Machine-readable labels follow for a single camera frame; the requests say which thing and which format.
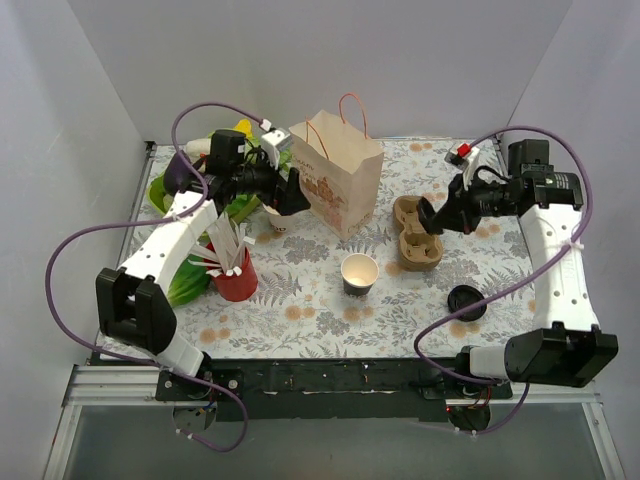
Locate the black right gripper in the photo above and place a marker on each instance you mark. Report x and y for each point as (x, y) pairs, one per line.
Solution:
(456, 205)

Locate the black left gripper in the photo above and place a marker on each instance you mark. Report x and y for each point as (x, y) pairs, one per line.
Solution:
(282, 187)

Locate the white paper coffee cup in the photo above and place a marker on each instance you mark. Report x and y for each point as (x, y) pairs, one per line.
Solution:
(280, 223)

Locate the black paper coffee cup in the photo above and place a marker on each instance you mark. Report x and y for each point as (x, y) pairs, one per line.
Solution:
(359, 273)

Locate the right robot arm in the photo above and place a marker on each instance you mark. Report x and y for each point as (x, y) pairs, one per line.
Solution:
(567, 346)

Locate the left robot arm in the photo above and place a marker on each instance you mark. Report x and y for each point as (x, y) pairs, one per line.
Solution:
(133, 300)

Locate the kraft paper takeout bag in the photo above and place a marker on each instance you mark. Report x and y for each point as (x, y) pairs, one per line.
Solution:
(340, 167)

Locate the brown pulp cup carrier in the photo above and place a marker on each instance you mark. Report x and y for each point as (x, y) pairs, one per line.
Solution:
(418, 251)

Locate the floral patterned table mat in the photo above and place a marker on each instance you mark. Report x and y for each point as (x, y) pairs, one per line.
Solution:
(300, 308)

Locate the yellow toy pepper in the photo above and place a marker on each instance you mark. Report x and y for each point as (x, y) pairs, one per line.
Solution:
(244, 126)

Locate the red cup holder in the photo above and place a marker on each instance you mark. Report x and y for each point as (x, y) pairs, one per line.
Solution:
(237, 287)

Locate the toy napa cabbage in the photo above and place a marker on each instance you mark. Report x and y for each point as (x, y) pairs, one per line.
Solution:
(198, 147)

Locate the purple toy eggplant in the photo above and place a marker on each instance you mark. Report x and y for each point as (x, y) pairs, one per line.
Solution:
(179, 174)

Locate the green toy lettuce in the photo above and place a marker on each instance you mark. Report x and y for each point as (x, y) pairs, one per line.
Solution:
(190, 281)

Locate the green vegetable tray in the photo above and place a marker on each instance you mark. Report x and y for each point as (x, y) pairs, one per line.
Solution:
(238, 210)

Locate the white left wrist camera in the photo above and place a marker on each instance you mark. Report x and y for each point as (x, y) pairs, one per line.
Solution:
(274, 143)

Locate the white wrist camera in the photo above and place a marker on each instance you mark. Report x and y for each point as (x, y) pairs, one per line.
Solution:
(466, 159)
(274, 143)

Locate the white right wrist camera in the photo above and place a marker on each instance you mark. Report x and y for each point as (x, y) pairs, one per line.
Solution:
(466, 159)

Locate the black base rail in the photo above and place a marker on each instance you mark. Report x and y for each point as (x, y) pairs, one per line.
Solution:
(323, 389)

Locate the aluminium frame rail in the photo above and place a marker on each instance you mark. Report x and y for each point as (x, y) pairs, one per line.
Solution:
(112, 386)

